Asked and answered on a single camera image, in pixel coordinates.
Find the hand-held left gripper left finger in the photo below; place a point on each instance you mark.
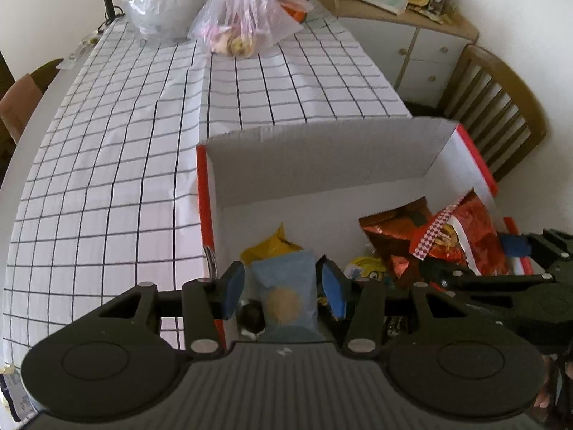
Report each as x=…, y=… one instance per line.
x=235, y=289

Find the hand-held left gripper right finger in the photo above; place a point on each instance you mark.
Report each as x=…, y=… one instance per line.
x=333, y=291

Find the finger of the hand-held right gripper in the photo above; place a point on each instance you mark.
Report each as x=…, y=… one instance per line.
x=474, y=280
x=515, y=244

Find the red checkered snack bag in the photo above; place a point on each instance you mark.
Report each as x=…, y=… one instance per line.
x=474, y=228

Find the blue snack packet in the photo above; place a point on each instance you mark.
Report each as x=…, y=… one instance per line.
x=286, y=273

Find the red cardboard box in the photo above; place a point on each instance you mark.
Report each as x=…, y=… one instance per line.
x=313, y=165

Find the black and white snack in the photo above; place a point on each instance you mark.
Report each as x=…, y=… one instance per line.
x=253, y=318

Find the yellow cartoon snack packet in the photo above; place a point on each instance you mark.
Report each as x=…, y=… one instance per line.
x=367, y=268

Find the red-brown foil snack bag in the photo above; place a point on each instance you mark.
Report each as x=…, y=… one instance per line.
x=394, y=233

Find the wooden slatted chair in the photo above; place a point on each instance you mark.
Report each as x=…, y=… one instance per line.
x=497, y=107

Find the white checkered tablecloth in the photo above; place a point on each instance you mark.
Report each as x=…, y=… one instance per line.
x=112, y=165

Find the beige sideboard cabinet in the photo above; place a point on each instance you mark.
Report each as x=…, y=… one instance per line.
x=412, y=53

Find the white printed packet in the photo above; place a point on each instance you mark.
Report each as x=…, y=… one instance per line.
x=15, y=394

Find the clear plastic bag pink contents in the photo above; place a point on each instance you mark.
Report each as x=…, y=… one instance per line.
x=241, y=22

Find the brown cushioned chair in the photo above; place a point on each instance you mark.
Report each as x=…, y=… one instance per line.
x=20, y=103

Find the small white tags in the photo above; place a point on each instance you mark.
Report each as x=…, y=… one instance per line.
x=78, y=51

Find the grey plastic bag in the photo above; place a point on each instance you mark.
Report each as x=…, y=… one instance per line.
x=156, y=4

